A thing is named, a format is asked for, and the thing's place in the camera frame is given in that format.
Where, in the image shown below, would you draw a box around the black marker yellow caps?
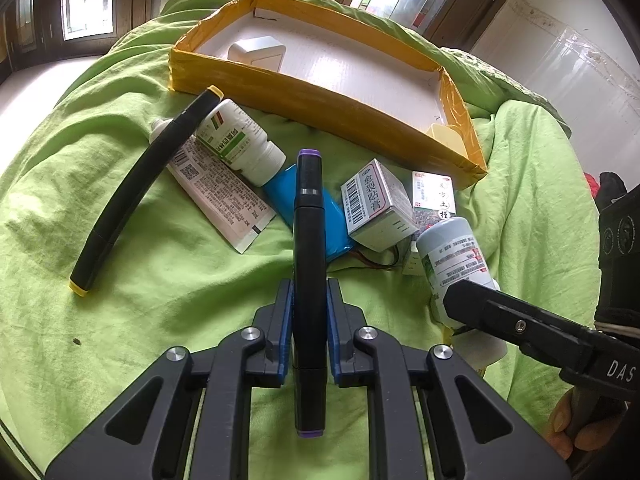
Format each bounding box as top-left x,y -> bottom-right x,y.
69,86 -> 224,297

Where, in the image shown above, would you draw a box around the black marker purple caps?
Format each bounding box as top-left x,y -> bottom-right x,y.
292,148 -> 331,439

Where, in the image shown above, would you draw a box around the blue battery pack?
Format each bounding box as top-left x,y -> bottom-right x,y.
262,166 -> 359,264

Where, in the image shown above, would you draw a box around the white medicine box red label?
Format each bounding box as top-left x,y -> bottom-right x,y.
410,170 -> 457,227

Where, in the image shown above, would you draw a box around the small grey barcode box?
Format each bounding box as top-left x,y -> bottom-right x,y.
340,158 -> 420,252

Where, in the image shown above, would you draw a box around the white ointment tube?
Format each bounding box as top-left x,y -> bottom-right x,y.
150,117 -> 277,255

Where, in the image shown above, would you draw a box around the white power adapter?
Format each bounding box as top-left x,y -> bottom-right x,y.
227,36 -> 287,75

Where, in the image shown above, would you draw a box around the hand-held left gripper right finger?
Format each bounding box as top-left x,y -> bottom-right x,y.
326,279 -> 572,480

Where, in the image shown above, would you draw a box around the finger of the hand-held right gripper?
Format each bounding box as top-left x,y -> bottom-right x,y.
442,280 -> 599,372

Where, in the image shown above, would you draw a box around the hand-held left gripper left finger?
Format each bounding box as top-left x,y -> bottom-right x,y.
45,279 -> 296,480

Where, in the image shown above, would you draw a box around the person's right hand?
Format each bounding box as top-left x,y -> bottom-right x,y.
546,392 -> 591,462

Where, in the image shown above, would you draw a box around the green blanket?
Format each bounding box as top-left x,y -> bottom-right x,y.
0,0 -> 601,480

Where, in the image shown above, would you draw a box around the small yellow plastic container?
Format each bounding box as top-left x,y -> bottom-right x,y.
425,122 -> 469,161

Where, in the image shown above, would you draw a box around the yellow taped cardboard box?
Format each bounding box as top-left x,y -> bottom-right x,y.
169,0 -> 489,191

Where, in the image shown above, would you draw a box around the white bottle green label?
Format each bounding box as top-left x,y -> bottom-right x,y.
194,99 -> 287,186

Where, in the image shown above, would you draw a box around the white bottle red print label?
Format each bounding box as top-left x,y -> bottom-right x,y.
416,216 -> 507,367

